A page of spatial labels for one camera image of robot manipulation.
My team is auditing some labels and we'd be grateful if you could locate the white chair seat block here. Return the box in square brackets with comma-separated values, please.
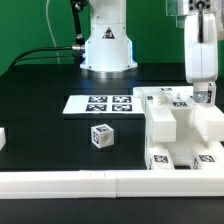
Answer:
[144, 97, 224, 169]

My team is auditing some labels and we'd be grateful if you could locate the long white chair side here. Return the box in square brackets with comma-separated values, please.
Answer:
[159, 86, 224, 142]

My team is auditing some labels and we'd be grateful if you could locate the white cube with hole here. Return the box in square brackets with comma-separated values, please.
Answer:
[91, 124, 114, 148]

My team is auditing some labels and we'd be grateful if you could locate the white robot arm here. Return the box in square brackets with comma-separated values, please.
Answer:
[70, 0, 224, 103]

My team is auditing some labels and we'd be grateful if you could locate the white piece at left edge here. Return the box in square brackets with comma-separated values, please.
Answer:
[0, 128, 6, 151]

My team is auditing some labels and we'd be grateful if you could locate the black cable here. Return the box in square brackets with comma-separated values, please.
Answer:
[7, 45, 86, 71]

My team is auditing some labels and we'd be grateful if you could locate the thin white cable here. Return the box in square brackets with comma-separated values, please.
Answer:
[45, 0, 62, 65]

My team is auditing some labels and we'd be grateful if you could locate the small white tagged cube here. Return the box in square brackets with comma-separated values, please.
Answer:
[197, 82, 216, 104]

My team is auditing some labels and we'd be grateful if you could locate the white marker base plate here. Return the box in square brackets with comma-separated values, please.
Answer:
[63, 95, 143, 114]

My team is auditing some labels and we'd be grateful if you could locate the white U-shaped border frame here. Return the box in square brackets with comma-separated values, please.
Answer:
[0, 139, 224, 200]

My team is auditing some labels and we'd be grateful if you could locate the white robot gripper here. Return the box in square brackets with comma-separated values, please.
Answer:
[184, 14, 218, 103]

